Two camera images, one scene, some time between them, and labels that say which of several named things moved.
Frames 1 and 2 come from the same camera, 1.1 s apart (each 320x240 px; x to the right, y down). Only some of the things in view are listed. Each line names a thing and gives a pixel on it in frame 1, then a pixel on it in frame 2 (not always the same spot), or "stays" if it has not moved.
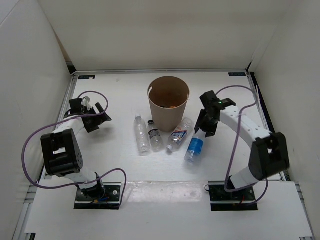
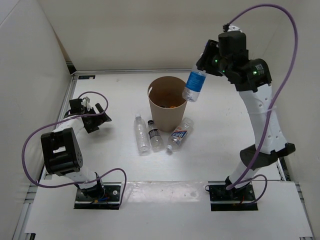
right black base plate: [221, 200] stays
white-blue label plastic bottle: [180, 133] stays
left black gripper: [99, 119] stays
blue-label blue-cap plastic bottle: [195, 148] -> [194, 82]
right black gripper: [200, 124] -> [211, 48]
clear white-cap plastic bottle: [142, 134] stays
